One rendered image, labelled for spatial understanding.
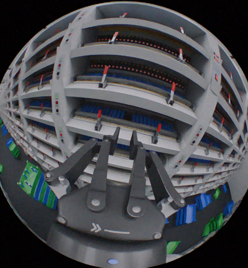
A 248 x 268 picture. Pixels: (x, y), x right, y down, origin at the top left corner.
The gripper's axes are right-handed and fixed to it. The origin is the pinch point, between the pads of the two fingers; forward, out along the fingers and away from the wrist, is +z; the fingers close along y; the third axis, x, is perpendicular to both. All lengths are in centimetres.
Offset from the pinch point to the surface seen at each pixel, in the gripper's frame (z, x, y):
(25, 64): 13, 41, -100
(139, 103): 18.1, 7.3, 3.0
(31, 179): -1, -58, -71
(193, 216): -3, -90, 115
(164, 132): 25.9, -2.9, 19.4
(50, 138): 27, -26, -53
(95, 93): 17.7, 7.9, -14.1
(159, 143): 22.3, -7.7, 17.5
